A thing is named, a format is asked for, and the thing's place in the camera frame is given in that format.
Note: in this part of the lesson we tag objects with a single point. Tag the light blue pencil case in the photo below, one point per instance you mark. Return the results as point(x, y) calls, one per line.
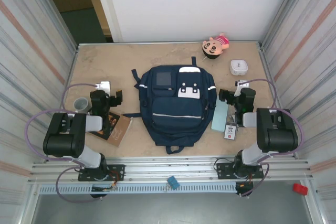
point(219, 119)

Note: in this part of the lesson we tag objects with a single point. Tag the brown hardcover book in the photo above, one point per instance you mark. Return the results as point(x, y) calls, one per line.
point(119, 130)

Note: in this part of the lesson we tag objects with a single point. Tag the black white card pack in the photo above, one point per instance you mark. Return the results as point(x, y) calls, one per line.
point(230, 132)

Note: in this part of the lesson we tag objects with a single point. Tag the navy blue backpack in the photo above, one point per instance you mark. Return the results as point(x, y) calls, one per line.
point(174, 108)

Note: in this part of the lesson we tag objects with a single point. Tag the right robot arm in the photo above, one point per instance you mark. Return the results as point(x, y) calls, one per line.
point(275, 132)

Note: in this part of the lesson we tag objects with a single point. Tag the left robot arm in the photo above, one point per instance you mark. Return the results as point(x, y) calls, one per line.
point(63, 134)

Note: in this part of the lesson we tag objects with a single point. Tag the small clear packaged supplies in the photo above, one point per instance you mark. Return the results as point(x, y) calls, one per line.
point(232, 119)

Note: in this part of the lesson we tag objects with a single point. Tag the grey plastic cup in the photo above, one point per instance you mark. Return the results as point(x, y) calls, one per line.
point(82, 104)

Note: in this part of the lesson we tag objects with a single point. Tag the white square box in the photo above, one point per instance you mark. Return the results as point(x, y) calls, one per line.
point(239, 68)

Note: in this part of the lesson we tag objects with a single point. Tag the plush doll with pink shirt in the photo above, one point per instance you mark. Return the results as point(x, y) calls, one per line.
point(213, 48)

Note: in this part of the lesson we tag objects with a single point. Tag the blue binder clip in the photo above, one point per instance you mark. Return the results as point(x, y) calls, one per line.
point(173, 182)

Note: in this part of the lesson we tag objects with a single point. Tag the red plastic block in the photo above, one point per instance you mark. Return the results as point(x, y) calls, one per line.
point(300, 189)

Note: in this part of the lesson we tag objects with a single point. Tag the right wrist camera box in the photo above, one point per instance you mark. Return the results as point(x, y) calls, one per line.
point(241, 85)

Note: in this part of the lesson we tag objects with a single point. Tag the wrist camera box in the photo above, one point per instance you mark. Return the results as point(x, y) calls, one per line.
point(103, 86)
point(241, 85)

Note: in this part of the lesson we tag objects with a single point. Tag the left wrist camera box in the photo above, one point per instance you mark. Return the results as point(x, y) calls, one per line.
point(103, 86)

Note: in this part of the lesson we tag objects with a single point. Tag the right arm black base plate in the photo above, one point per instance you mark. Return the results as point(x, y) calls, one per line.
point(224, 170)

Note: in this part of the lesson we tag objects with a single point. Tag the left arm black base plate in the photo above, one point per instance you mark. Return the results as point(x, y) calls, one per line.
point(116, 172)

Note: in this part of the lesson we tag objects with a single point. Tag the aluminium rail frame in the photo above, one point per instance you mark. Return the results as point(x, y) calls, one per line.
point(170, 161)

